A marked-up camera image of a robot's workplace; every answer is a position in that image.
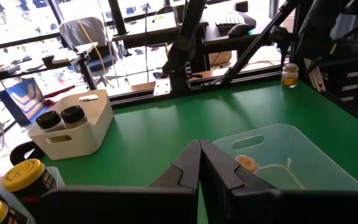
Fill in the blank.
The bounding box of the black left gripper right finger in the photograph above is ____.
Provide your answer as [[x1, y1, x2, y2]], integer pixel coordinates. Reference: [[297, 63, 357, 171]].
[[199, 139, 358, 224]]

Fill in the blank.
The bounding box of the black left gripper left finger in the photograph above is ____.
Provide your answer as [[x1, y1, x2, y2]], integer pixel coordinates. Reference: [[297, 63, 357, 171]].
[[38, 139, 202, 224]]

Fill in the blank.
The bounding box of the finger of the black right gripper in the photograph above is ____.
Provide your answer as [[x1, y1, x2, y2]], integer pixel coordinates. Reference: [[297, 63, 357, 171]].
[[268, 25, 296, 63]]

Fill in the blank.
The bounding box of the small cork-lid glass jar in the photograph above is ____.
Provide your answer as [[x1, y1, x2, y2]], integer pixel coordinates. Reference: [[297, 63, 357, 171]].
[[280, 62, 300, 89], [234, 154, 260, 175]]

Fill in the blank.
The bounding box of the black-lid spice jar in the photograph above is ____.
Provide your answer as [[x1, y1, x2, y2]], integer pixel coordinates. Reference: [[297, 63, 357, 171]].
[[35, 110, 68, 133], [60, 105, 89, 129]]

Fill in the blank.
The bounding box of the black computer mouse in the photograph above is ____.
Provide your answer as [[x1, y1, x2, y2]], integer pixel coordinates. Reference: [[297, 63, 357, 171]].
[[227, 23, 252, 37]]

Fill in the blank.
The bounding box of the black keyboard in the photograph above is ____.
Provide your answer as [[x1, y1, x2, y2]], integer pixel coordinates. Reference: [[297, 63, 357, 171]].
[[214, 11, 257, 29]]

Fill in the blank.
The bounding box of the cardboard box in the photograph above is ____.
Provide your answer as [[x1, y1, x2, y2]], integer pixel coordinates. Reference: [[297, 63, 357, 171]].
[[208, 50, 233, 67]]

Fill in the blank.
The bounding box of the black drawer cabinet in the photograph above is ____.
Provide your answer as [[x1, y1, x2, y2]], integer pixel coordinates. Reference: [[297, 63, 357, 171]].
[[318, 55, 358, 110]]

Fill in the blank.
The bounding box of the white plastic bin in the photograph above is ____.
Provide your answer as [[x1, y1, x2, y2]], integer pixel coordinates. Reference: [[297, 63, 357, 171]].
[[27, 89, 115, 161]]

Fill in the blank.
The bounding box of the green table mat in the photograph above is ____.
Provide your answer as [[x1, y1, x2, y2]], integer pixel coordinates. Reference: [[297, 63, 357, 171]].
[[40, 77, 358, 224]]

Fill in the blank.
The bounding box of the black office desk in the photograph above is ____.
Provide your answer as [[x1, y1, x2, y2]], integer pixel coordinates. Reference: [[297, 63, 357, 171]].
[[111, 0, 275, 74]]

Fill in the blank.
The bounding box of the blue panel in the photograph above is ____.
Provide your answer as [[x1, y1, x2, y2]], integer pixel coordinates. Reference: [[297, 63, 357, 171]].
[[0, 77, 51, 127]]

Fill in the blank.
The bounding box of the black side table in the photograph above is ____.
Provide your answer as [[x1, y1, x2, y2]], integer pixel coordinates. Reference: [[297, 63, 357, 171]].
[[0, 53, 98, 93]]

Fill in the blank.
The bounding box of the gray blue office chair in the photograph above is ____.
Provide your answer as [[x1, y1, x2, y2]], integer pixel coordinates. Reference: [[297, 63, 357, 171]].
[[58, 16, 119, 90]]

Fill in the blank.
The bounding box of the black diagonal frame strut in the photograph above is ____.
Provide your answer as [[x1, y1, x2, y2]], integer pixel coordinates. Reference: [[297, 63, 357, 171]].
[[211, 0, 300, 87]]

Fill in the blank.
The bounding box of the yellow hanging cable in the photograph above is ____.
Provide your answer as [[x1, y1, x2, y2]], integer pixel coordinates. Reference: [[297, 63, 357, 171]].
[[75, 17, 107, 75]]

